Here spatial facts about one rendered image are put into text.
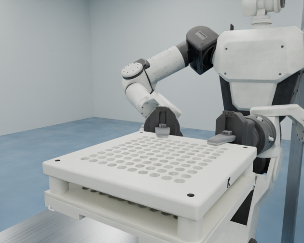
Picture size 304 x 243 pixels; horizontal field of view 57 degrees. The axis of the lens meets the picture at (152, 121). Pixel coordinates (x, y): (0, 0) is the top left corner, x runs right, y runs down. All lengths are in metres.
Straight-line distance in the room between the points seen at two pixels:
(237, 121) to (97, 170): 0.28
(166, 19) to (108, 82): 1.99
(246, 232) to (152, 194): 0.64
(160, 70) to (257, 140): 0.52
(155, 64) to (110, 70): 5.63
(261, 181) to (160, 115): 0.47
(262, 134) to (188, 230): 0.35
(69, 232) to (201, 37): 0.75
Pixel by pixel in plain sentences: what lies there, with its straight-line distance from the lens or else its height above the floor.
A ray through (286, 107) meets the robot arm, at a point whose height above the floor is 1.07.
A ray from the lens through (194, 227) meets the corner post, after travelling 0.31.
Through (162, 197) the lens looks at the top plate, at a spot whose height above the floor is 1.03.
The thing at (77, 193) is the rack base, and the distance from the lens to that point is 0.43.
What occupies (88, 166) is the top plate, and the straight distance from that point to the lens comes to 0.40.
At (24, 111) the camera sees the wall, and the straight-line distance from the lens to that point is 5.87.
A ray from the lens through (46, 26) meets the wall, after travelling 6.23.
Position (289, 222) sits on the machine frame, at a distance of 1.93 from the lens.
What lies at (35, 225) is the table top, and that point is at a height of 0.85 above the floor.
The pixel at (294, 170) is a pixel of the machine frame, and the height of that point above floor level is 0.60.
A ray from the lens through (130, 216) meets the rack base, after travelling 0.36.
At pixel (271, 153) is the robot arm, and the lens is 0.72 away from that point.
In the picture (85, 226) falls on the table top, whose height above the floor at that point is 0.85.
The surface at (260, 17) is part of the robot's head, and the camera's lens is 1.00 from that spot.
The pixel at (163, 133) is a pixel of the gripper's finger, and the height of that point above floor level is 1.04.
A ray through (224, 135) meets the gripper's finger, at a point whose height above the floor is 1.04.
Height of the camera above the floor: 1.16
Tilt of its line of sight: 11 degrees down
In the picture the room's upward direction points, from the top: straight up
